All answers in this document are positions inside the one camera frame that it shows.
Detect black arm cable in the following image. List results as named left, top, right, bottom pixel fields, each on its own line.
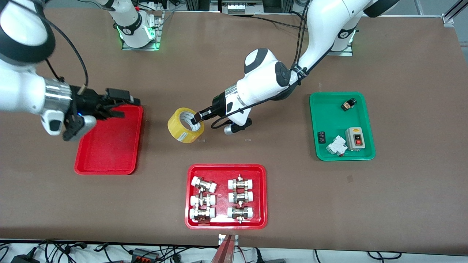
left=37, top=15, right=89, bottom=89
left=211, top=0, right=312, bottom=129

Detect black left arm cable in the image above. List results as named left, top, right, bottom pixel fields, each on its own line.
left=211, top=0, right=312, bottom=129

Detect green plastic tray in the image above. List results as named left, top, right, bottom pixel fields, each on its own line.
left=309, top=92, right=376, bottom=161

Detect black cable tangle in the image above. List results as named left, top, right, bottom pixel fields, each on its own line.
left=0, top=239, right=110, bottom=263

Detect black power adapter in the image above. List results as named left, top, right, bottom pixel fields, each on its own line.
left=10, top=253, right=41, bottom=263

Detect white circuit breaker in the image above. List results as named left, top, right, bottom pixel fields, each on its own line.
left=326, top=136, right=347, bottom=157

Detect empty red plastic tray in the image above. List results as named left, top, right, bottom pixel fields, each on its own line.
left=74, top=104, right=144, bottom=175

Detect grey push button switch box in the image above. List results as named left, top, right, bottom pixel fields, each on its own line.
left=345, top=127, right=366, bottom=152

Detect metal pipe fitting white caps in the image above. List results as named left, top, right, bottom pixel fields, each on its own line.
left=190, top=194, right=216, bottom=207
left=189, top=207, right=216, bottom=223
left=228, top=191, right=254, bottom=204
left=228, top=175, right=255, bottom=191
left=191, top=176, right=218, bottom=194
left=227, top=206, right=254, bottom=224

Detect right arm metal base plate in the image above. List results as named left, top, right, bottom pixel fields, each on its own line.
left=122, top=11, right=163, bottom=51

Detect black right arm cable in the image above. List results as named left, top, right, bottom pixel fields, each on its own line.
left=37, top=15, right=89, bottom=89

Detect black cable across table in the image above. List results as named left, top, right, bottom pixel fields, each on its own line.
left=252, top=15, right=307, bottom=30

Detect yellow clear tape roll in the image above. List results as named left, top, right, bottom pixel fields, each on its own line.
left=167, top=107, right=205, bottom=144

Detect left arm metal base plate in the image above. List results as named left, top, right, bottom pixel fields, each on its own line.
left=327, top=31, right=354, bottom=57

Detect aluminium frame profile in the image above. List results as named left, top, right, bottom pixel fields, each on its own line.
left=442, top=0, right=468, bottom=28

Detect red tray with fittings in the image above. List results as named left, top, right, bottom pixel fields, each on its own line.
left=185, top=164, right=268, bottom=230

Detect red metal bar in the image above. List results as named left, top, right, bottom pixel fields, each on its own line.
left=210, top=235, right=234, bottom=263

